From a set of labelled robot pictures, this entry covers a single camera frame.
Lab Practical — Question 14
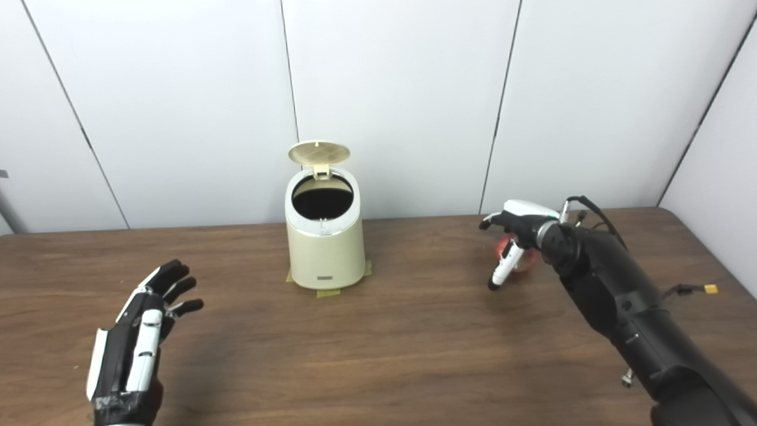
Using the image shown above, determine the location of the cream-colored bin body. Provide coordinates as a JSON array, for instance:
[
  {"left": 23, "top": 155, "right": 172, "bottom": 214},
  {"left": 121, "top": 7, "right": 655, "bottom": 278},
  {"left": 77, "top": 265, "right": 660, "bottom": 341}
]
[{"left": 284, "top": 167, "right": 366, "bottom": 290}]

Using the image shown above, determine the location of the round cream bin lid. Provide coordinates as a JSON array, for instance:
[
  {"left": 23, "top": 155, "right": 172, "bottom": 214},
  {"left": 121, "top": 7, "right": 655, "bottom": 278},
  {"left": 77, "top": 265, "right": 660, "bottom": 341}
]
[{"left": 288, "top": 140, "right": 350, "bottom": 180}]

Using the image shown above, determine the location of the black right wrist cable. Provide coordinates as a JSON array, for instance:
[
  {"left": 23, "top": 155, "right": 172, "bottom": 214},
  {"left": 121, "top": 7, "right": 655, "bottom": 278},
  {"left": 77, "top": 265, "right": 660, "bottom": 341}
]
[{"left": 559, "top": 195, "right": 627, "bottom": 249}]

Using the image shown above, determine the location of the red apple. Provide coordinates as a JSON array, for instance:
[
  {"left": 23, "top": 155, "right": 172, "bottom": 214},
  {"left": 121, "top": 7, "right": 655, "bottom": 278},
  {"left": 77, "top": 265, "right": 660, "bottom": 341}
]
[{"left": 496, "top": 234, "right": 540, "bottom": 274}]

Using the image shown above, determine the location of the black cable with yellow connector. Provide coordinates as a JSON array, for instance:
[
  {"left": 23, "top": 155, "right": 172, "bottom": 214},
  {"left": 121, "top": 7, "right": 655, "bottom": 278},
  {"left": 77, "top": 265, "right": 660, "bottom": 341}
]
[{"left": 662, "top": 284, "right": 719, "bottom": 299}]

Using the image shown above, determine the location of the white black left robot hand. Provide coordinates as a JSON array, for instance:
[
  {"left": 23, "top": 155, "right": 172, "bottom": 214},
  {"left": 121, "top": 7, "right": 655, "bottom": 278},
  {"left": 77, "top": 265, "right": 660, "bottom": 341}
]
[{"left": 86, "top": 259, "right": 205, "bottom": 426}]

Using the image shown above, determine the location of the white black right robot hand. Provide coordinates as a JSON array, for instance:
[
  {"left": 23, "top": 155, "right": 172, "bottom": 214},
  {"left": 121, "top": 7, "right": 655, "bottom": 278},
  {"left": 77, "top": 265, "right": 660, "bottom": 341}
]
[{"left": 479, "top": 200, "right": 562, "bottom": 292}]

